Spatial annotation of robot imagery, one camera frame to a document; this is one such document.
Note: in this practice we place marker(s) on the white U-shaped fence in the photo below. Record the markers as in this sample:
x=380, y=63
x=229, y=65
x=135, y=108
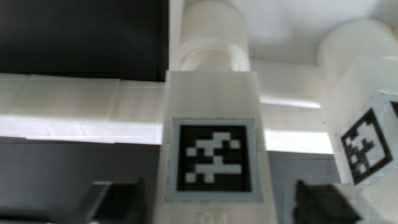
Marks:
x=106, y=110

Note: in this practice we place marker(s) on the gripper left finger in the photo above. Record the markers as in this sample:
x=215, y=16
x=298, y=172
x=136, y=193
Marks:
x=112, y=204

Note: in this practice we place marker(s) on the white chair leg block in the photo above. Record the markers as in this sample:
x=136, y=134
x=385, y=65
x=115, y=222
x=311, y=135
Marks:
x=213, y=187

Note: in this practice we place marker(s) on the white chair seat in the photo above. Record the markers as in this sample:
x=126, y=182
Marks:
x=289, y=23

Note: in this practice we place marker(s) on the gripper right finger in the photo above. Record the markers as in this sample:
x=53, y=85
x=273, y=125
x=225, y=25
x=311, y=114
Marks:
x=321, y=207

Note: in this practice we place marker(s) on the white chair leg with tag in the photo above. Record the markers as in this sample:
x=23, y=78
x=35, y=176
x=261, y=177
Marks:
x=357, y=58

